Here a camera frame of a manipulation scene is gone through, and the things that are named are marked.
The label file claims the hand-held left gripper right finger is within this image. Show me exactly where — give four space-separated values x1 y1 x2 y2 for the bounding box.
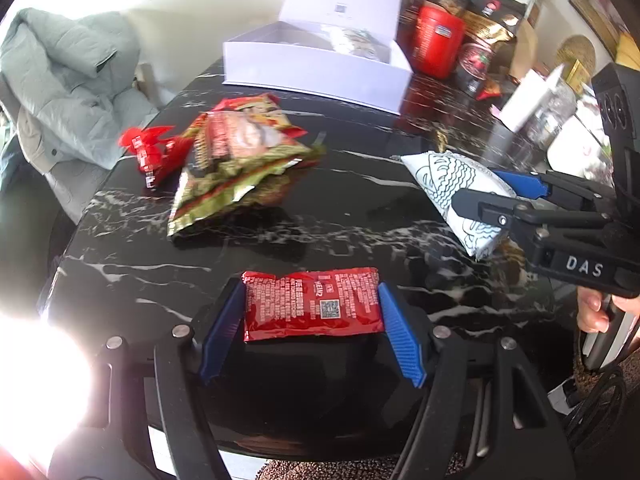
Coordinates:
377 282 578 480

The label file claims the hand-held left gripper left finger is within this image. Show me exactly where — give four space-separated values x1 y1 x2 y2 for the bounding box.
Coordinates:
47 277 247 480

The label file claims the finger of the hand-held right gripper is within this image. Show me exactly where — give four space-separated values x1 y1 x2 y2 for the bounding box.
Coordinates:
492 169 621 211
451 187 616 241

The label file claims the white printed snack packet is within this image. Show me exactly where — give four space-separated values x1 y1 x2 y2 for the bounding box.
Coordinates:
400 151 518 261
327 27 391 63

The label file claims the small red sauce packet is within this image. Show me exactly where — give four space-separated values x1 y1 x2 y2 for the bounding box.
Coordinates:
241 267 387 343

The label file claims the green-edged brown snack packet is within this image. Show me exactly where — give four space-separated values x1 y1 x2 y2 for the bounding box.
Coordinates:
167 110 321 237

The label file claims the red candy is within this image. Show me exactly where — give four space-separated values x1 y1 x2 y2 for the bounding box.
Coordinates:
117 126 193 190

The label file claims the white gift box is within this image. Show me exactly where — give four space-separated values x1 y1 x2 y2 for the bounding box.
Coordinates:
221 0 415 116

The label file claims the red cartoon-figure snack packet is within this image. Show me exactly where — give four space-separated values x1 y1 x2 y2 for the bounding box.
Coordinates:
212 94 307 137

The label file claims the person's right hand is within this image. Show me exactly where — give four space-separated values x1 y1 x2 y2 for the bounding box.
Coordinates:
576 290 640 333

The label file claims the white paper cup stack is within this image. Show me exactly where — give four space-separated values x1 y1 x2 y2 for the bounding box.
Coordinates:
500 65 566 131

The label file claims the brown paper bag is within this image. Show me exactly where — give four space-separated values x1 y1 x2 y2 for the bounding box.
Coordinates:
510 25 540 81

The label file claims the gold strawberry-print bag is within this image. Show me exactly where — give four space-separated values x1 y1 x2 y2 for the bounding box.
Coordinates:
456 15 516 95

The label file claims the gold round ornament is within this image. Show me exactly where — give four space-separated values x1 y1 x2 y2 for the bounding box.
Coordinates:
552 35 597 83

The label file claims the red canister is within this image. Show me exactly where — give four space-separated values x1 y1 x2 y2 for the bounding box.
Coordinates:
412 1 468 80

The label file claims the black bag with red logo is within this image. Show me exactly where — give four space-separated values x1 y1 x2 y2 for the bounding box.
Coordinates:
472 0 526 31

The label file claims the large framed picture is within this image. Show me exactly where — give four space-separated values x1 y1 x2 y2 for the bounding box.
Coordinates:
570 0 633 56

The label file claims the grey leaf-pattern chair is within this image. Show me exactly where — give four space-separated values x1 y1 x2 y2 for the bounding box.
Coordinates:
42 95 158 211

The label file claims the tall dark jar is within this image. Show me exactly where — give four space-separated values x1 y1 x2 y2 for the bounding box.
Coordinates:
400 0 425 36

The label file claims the grey-green down jacket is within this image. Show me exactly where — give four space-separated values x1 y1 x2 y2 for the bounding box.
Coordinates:
0 7 143 171

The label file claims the black cable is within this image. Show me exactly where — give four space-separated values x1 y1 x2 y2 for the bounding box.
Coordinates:
565 360 631 461

